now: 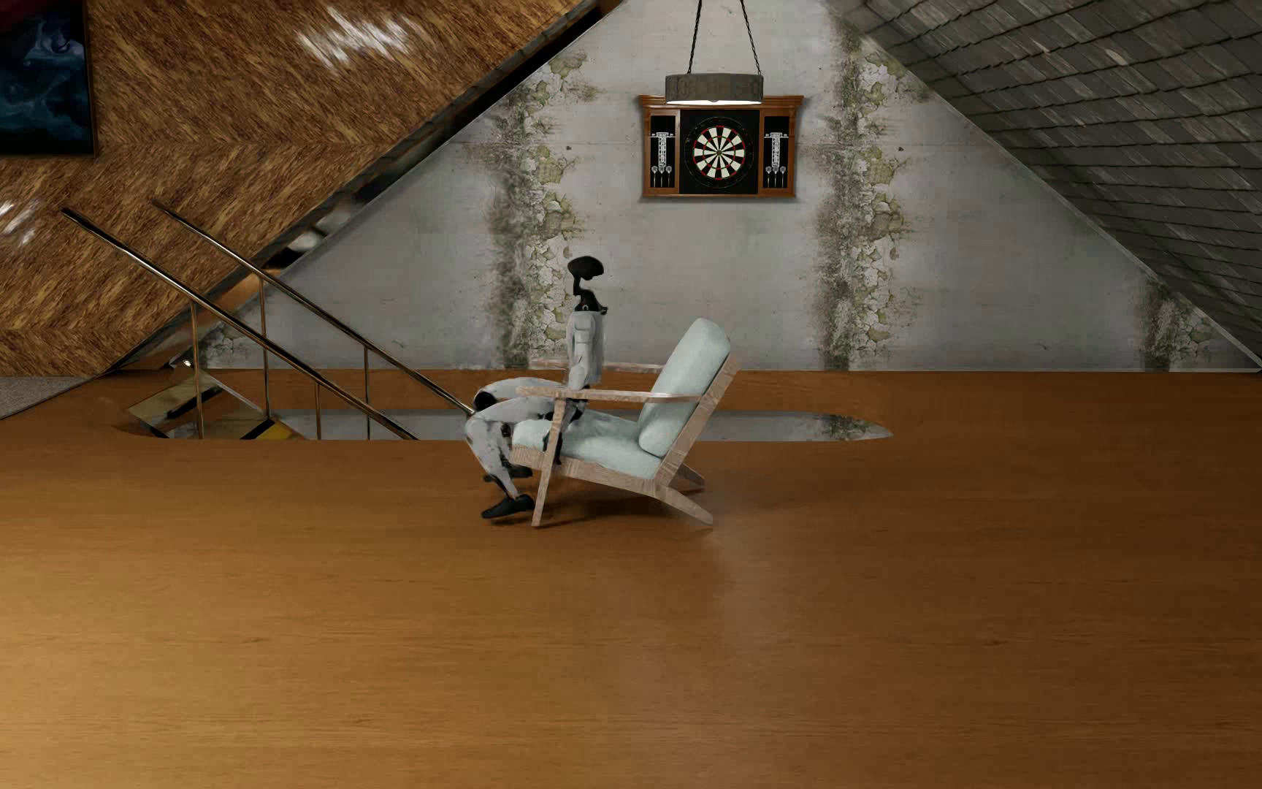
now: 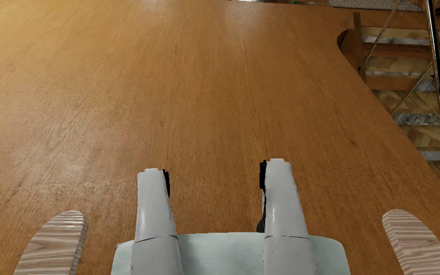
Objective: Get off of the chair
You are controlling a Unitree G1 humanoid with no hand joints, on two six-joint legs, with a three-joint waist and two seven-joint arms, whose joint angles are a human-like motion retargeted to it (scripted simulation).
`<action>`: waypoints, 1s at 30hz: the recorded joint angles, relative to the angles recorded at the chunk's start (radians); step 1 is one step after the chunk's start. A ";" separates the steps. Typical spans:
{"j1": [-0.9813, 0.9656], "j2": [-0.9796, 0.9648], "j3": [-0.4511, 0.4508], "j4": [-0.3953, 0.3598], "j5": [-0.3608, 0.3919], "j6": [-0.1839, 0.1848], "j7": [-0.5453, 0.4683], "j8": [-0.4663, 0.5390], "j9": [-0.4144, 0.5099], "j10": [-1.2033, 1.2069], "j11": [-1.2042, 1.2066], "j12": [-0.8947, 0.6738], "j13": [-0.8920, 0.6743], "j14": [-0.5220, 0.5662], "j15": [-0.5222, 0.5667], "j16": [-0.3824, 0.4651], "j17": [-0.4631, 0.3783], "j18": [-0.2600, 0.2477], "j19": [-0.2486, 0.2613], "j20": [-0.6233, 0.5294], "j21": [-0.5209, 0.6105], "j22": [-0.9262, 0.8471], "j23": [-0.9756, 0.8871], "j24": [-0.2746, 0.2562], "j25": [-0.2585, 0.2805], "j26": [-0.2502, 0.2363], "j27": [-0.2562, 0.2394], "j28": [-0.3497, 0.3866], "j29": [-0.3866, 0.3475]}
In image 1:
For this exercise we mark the metal stair railing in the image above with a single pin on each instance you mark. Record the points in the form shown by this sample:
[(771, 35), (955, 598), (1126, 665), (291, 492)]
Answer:
[(313, 310), (248, 334)]

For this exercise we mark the dartboard in wooden cabinet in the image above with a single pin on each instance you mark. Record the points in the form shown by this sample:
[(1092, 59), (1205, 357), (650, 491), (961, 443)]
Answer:
[(719, 151)]

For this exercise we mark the white humanoid robot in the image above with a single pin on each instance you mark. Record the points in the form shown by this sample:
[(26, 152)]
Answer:
[(585, 348)]

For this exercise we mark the wooden lounge chair pale cushions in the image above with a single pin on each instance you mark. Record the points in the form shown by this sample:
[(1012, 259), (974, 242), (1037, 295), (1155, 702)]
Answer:
[(686, 378)]

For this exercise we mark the dark abstract wall painting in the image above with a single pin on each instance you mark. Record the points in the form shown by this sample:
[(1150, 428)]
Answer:
[(7, 71)]

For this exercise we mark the hanging round pendant lamp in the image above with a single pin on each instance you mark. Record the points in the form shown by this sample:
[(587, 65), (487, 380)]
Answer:
[(713, 88)]

